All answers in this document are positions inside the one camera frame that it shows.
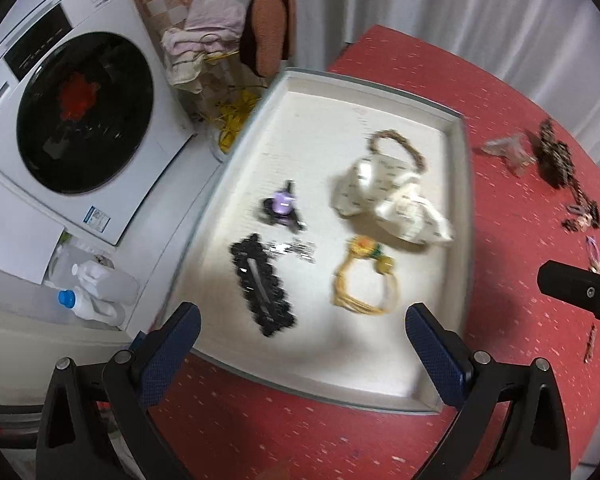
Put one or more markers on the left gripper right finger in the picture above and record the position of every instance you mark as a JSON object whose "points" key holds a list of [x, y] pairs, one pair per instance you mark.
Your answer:
{"points": [[533, 442]]}

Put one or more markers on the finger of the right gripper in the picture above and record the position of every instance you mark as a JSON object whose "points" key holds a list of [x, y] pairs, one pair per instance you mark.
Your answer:
{"points": [[578, 287]]}

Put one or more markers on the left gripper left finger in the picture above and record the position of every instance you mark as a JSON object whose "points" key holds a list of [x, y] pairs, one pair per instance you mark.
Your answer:
{"points": [[73, 441]]}

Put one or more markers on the black beaded hair clip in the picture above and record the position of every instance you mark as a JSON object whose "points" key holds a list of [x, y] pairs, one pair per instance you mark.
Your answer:
{"points": [[261, 287]]}

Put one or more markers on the purple black hair clip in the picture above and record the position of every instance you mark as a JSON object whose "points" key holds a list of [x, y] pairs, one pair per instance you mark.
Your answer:
{"points": [[280, 208]]}

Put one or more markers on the brown snap hair clip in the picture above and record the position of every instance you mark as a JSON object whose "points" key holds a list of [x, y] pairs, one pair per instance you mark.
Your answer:
{"points": [[590, 344]]}

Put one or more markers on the blue capped white bottle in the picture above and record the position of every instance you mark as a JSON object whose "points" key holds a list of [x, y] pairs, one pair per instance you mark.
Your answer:
{"points": [[84, 306]]}

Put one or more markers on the white spray bottle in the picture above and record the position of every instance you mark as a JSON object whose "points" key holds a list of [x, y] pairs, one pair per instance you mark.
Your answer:
{"points": [[105, 283]]}

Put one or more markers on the clear plastic hair claw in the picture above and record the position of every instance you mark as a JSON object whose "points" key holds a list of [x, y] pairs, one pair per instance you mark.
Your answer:
{"points": [[511, 150]]}

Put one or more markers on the cream fabric scrunchie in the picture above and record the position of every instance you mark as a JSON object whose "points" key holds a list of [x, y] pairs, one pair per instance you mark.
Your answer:
{"points": [[385, 189]]}

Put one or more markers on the white shallow box tray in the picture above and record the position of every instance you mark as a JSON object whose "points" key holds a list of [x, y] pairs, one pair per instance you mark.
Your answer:
{"points": [[310, 128]]}

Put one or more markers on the white washing machine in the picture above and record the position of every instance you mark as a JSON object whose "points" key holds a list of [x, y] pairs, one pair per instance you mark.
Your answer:
{"points": [[88, 124]]}

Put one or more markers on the yellow cloth bundle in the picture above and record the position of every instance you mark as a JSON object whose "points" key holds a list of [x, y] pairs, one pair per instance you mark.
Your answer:
{"points": [[232, 116]]}

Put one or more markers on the pink and cream towels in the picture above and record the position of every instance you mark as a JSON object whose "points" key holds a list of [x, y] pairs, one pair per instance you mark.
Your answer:
{"points": [[212, 28]]}

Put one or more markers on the pink sole slipper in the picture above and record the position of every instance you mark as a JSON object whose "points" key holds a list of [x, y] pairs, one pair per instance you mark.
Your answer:
{"points": [[269, 36]]}

